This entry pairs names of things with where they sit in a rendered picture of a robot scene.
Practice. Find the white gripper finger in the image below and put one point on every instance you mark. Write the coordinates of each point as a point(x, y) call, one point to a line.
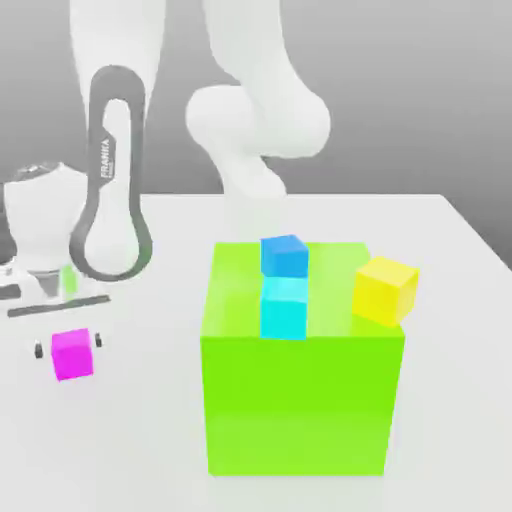
point(98, 340)
point(38, 348)

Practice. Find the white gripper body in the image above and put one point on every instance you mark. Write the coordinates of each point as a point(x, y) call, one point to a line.
point(60, 306)

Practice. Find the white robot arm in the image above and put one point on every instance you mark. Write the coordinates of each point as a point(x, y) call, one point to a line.
point(116, 48)

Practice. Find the small magenta cube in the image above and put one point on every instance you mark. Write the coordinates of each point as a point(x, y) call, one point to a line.
point(72, 356)

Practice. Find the small cyan cube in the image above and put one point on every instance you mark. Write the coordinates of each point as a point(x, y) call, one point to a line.
point(283, 312)

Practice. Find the small blue cube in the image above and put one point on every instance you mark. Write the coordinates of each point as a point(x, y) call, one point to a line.
point(282, 258)

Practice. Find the small yellow cube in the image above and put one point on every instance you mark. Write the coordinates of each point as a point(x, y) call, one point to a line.
point(382, 292)

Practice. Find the large green box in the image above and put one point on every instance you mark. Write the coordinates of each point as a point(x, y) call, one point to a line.
point(300, 404)

